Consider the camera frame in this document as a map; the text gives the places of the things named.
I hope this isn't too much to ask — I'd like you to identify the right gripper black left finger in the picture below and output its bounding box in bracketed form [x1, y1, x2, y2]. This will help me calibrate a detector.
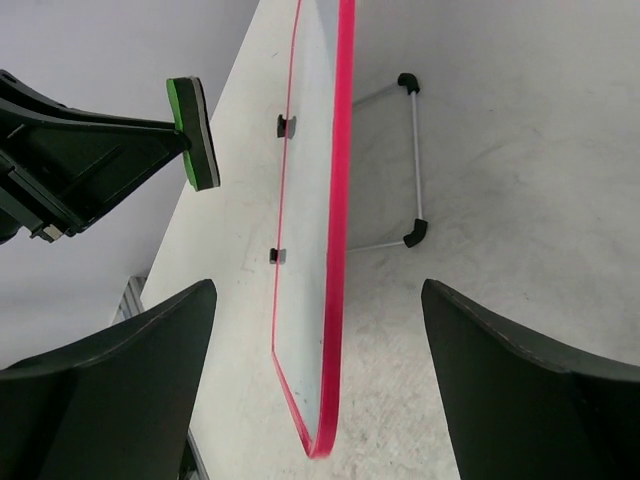
[1, 280, 217, 479]

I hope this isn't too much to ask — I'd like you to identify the aluminium mounting rail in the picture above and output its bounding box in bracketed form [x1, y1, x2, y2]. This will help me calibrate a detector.
[112, 276, 147, 325]

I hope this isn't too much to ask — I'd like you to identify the black whiteboard clip upper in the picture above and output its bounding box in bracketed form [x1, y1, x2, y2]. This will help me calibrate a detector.
[276, 114, 297, 139]

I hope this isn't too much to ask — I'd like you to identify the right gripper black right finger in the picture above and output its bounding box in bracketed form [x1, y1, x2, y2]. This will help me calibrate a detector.
[421, 279, 639, 479]

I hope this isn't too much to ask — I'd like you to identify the black whiteboard clip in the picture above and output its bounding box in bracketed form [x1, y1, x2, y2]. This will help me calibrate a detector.
[276, 114, 297, 139]
[269, 248, 287, 265]

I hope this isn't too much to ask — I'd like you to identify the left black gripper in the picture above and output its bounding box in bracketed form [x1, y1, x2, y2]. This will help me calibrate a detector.
[1, 71, 189, 244]

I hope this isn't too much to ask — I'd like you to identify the green bone-shaped eraser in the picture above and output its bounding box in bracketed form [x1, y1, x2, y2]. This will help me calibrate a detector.
[166, 76, 221, 191]

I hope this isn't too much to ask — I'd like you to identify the pink framed whiteboard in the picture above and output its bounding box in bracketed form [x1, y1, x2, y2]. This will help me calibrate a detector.
[271, 1, 356, 459]

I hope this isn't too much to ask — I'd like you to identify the black whiteboard clip lower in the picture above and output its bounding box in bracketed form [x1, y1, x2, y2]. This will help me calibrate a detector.
[269, 248, 287, 265]

